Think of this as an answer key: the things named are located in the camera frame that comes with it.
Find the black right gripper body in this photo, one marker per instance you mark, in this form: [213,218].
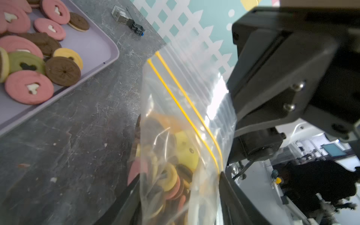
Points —
[294,63]

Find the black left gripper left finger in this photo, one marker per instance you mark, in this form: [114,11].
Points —
[122,210]

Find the pile of mixed sandwich cookies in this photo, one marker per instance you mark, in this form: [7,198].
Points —
[33,60]

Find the ziploc bag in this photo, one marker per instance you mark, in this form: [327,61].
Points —
[186,131]

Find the small grey metal clip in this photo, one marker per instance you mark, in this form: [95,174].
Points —
[128,17]

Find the lavender plastic tray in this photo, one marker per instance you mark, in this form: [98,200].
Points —
[97,51]

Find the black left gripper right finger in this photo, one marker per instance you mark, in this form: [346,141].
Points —
[236,207]

